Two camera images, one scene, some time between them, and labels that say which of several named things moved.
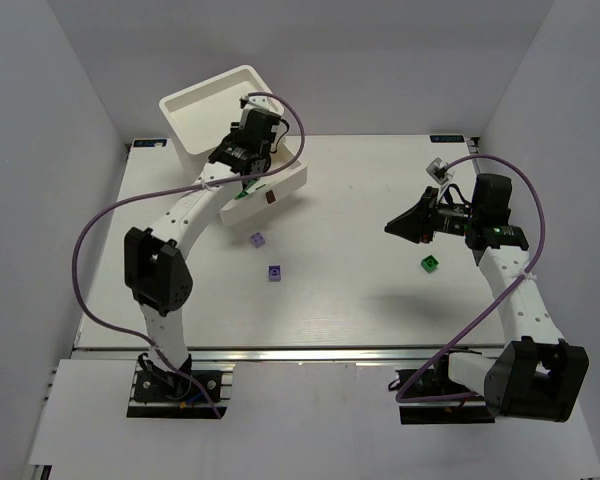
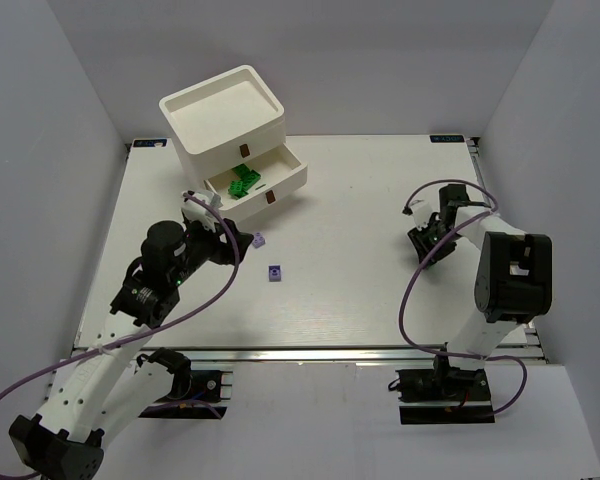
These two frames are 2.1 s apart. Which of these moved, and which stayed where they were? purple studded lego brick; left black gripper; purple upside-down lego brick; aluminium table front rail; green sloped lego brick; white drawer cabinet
Moved: green sloped lego brick; left black gripper
Stayed: white drawer cabinet; purple studded lego brick; aluminium table front rail; purple upside-down lego brick
